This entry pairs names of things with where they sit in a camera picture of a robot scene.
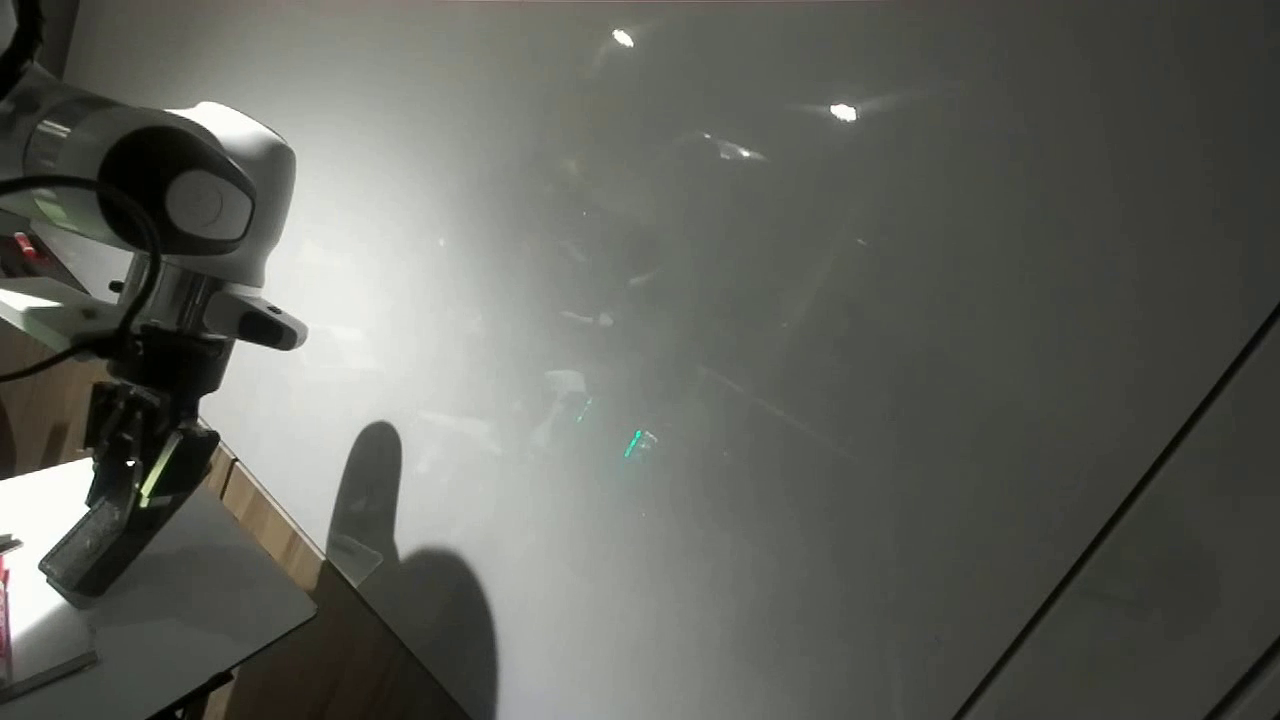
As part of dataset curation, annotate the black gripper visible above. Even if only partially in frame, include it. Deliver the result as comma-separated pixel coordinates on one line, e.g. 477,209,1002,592
76,346,229,527

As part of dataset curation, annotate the dark grey board eraser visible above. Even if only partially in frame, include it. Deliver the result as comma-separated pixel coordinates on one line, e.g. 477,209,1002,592
34,484,185,613

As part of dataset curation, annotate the grey adjacent board panel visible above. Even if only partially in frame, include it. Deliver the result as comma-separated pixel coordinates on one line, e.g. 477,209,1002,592
955,313,1280,720

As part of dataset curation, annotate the white side table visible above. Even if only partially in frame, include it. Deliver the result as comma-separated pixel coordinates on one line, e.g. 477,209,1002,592
0,452,319,720

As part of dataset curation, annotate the red object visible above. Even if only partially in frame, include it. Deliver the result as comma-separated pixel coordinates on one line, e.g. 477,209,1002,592
0,550,17,688

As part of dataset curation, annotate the dark box with red light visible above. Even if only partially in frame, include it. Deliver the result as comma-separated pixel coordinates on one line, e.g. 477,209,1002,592
0,229,84,290

